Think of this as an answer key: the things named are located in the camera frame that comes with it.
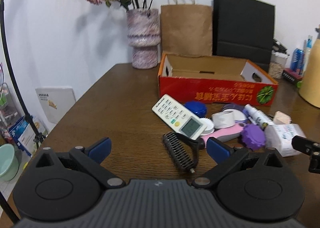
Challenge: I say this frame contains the white tissue packet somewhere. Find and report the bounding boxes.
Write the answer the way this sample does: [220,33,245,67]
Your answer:
[264,123,306,157]

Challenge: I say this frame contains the white ridged lid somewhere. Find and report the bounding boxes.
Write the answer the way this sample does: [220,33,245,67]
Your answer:
[200,117,214,136]

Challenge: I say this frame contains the purple plastic lid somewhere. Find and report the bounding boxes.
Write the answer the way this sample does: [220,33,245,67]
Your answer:
[241,124,266,151]

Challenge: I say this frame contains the white tape roll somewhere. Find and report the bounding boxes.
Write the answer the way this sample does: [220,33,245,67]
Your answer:
[212,111,235,129]

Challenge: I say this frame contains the beige soap block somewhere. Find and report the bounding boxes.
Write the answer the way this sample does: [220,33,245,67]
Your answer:
[273,111,292,125]

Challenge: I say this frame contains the pink handled pet comb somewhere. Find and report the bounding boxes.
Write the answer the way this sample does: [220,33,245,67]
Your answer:
[162,123,246,173]

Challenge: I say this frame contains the purple rimmed round tin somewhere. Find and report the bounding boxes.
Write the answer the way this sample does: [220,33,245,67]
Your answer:
[222,103,248,123]

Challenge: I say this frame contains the white spray bottle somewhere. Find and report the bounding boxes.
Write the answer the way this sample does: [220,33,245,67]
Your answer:
[245,104,274,129]

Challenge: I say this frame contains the blue plastic lid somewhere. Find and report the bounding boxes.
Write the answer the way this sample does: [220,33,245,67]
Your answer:
[184,101,207,118]

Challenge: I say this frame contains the white remote control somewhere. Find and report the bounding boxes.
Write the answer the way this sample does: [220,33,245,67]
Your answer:
[152,94,206,140]

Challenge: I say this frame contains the black light stand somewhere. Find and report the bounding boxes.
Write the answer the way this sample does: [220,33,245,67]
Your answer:
[0,0,46,226]

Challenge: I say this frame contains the yellow thermos jug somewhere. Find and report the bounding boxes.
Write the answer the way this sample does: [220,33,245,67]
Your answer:
[299,26,320,108]

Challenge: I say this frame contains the dark red small box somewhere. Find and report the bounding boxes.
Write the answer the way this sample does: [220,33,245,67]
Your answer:
[281,68,303,88]

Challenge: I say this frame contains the blue white package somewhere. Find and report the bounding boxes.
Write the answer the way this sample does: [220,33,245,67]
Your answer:
[9,117,37,157]

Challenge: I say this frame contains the red cardboard box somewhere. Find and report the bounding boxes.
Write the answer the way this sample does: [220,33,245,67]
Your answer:
[158,53,278,106]

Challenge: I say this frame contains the mint green bowl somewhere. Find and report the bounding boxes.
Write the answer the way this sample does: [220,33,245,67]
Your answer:
[0,143,19,181]

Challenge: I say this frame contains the clear jar of seeds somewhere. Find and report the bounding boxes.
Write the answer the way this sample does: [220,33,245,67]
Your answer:
[268,52,289,79]

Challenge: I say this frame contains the black clips on jar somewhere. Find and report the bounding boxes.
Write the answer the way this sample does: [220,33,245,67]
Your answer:
[272,39,287,54]

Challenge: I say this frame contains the black paper bag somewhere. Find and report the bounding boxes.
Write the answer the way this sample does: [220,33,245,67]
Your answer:
[213,0,275,72]

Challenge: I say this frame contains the brown paper bag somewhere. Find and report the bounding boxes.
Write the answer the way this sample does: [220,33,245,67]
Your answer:
[160,0,213,57]

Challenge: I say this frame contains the pink textured ceramic vase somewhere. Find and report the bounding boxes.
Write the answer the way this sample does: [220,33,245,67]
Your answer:
[126,9,161,69]

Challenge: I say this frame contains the white booklet against wall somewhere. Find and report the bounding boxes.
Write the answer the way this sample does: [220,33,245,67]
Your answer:
[35,87,76,124]

